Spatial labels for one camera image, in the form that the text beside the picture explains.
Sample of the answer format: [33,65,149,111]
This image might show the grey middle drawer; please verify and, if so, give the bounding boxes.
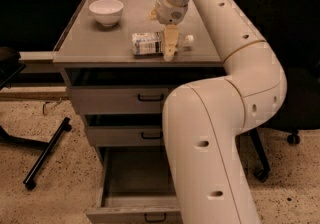
[84,113,163,147]

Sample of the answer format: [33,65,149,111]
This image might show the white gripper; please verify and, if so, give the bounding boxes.
[148,0,188,61]

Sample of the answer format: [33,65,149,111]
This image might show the dark stool seat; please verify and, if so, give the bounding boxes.
[0,47,26,90]

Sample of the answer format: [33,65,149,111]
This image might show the grey drawer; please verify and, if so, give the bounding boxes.
[87,146,183,224]
[84,113,163,147]
[64,68,174,115]

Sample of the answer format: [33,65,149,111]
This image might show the white ceramic bowl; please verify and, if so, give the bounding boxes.
[89,0,124,27]

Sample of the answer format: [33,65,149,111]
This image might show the black stand base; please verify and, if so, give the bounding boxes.
[0,117,72,191]

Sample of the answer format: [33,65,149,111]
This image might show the grey bottom drawer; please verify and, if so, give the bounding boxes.
[87,146,183,224]

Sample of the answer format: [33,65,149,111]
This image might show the grey top drawer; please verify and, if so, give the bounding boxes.
[64,68,174,115]

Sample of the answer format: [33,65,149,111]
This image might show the grey drawer cabinet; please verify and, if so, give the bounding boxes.
[54,0,225,159]

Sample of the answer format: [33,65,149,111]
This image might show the clear plastic bottle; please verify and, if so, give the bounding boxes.
[131,32,194,56]

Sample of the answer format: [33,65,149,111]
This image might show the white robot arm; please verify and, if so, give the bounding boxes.
[155,0,287,224]

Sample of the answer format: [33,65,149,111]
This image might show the black office chair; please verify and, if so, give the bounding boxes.
[229,0,320,184]

